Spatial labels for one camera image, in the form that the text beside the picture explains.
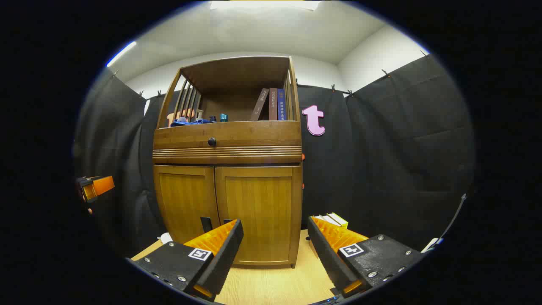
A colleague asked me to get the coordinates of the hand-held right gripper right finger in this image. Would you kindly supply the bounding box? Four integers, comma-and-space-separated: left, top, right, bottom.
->
307, 216, 425, 297

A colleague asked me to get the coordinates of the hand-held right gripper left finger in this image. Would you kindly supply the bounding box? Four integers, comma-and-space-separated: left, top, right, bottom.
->
132, 219, 244, 302

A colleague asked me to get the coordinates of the wooden shoe cabinet door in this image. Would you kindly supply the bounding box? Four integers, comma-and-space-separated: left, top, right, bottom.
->
215, 166, 303, 266
153, 165, 221, 244

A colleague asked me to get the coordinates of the wooden double-door shoe cabinet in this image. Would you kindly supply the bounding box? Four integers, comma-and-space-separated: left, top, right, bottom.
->
152, 56, 304, 268

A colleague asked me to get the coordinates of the wooden cabinet drawer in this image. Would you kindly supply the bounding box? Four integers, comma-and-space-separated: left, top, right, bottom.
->
153, 121, 302, 165

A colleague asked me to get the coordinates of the blue cloth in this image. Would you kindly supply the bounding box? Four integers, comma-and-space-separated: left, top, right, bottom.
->
170, 118, 212, 127

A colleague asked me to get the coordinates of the white flat object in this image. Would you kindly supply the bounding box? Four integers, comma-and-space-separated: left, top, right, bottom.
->
421, 237, 444, 254

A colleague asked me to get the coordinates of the black backdrop cloth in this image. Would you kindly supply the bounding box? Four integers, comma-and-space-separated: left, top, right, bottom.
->
74, 54, 477, 259

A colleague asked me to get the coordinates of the ceiling light strip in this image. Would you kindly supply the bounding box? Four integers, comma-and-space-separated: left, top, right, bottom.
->
106, 41, 138, 67

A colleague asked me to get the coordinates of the ceiling light panel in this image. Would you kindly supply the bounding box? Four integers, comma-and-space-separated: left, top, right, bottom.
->
210, 0, 322, 11

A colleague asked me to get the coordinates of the black cable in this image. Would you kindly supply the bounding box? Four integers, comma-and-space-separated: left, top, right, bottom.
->
440, 194, 467, 240

